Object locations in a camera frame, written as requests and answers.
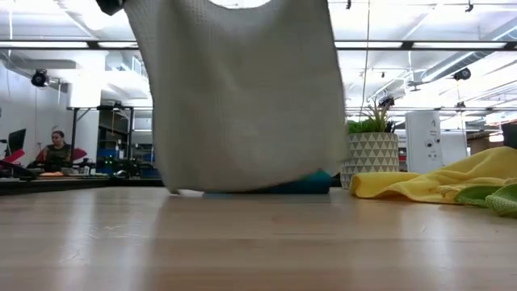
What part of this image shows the yellow microfiber towel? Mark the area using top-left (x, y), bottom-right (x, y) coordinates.
top-left (349, 145), bottom-right (517, 205)

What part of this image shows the thin hanging cable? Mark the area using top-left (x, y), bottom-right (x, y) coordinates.
top-left (360, 0), bottom-right (372, 118)

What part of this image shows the succulent in patterned pot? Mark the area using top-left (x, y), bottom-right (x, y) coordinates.
top-left (338, 99), bottom-right (401, 190)

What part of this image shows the black overhead light rail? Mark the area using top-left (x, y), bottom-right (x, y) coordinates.
top-left (0, 39), bottom-right (517, 52)

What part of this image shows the black aluminium table frame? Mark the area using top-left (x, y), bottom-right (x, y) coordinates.
top-left (0, 176), bottom-right (165, 197)

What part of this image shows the green microfiber towel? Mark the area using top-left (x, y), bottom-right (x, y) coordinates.
top-left (454, 183), bottom-right (517, 219)

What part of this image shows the black computer monitor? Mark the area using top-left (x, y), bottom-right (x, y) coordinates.
top-left (5, 128), bottom-right (27, 159)

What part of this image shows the white column with switches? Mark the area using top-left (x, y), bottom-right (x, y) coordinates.
top-left (405, 110), bottom-right (443, 174)

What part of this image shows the red bar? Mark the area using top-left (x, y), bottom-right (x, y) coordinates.
top-left (0, 148), bottom-right (26, 167)

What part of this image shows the teal plastic bin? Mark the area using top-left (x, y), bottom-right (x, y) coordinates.
top-left (204, 169), bottom-right (334, 196)

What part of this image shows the black metal rack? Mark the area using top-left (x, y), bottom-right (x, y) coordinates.
top-left (66, 104), bottom-right (135, 175)

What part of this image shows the person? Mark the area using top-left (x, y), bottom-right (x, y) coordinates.
top-left (35, 129), bottom-right (88, 173)

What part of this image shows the grey microfiber towel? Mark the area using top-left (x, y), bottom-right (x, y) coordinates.
top-left (123, 0), bottom-right (351, 194)

